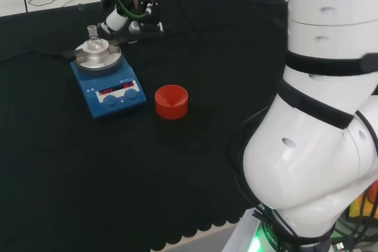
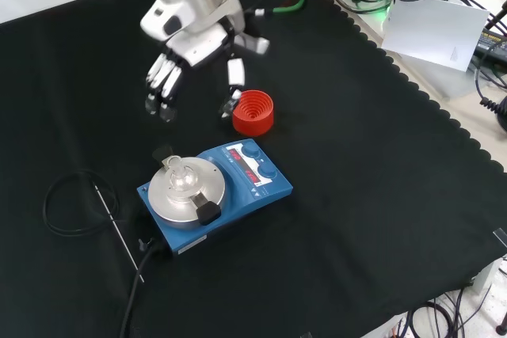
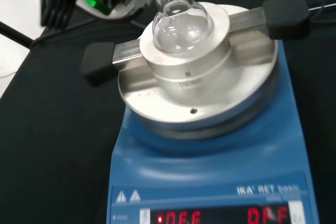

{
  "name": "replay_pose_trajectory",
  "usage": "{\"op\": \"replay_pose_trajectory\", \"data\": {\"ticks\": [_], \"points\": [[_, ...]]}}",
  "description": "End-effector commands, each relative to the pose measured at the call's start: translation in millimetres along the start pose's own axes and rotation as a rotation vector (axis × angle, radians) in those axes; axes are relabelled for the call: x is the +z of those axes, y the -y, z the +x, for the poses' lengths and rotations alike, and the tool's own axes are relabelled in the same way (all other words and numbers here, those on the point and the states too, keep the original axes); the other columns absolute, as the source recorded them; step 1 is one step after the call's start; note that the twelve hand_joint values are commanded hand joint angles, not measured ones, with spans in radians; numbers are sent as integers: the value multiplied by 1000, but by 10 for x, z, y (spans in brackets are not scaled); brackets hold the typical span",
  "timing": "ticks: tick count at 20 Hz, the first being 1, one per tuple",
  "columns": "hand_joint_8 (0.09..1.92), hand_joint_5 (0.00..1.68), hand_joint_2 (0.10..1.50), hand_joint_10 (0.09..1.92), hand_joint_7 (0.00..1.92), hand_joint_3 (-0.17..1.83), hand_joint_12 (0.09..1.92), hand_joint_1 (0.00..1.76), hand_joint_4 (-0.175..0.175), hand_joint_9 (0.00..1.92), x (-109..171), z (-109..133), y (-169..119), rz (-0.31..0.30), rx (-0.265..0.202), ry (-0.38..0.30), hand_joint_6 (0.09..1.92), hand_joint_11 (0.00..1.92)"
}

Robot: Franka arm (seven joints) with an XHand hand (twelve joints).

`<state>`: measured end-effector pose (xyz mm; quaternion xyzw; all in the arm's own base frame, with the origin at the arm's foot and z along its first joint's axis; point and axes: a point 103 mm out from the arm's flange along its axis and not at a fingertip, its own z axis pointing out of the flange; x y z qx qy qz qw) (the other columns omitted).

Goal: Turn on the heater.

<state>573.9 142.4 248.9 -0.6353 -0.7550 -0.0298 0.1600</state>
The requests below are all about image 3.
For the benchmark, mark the black tripod leg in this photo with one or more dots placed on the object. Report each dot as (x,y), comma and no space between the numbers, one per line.
(15,33)

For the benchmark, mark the thin steel temperature probe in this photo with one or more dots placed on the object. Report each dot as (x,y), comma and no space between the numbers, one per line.
(323,6)

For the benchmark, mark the clear round-bottom glass flask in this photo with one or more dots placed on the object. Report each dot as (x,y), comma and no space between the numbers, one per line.
(181,24)

